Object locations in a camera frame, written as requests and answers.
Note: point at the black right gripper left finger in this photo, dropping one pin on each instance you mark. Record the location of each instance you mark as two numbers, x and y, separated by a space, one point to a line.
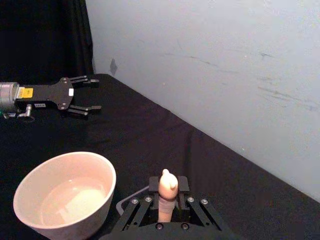
141 212

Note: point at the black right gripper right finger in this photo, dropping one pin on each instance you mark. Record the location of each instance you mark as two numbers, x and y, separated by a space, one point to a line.
200 212

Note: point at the black curtain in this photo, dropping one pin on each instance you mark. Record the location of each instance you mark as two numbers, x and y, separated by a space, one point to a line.
37 37

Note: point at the black table cloth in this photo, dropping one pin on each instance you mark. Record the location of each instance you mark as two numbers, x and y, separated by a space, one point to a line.
150 140

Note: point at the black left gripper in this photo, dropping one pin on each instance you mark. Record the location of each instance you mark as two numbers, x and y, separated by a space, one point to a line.
52 95

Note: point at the white ceramic bowl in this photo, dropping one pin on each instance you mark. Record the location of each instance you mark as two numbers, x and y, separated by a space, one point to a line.
62 195

